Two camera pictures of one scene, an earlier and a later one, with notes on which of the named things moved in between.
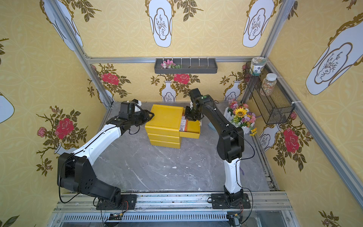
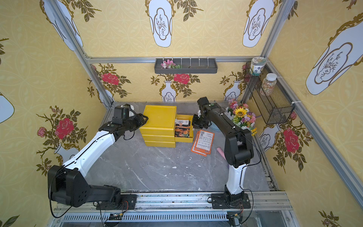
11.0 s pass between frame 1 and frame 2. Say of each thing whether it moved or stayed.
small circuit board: stayed
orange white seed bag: moved
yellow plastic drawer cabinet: moved
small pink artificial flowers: stayed
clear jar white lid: stayed
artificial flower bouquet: stayed
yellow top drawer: moved
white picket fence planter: stayed
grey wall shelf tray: stayed
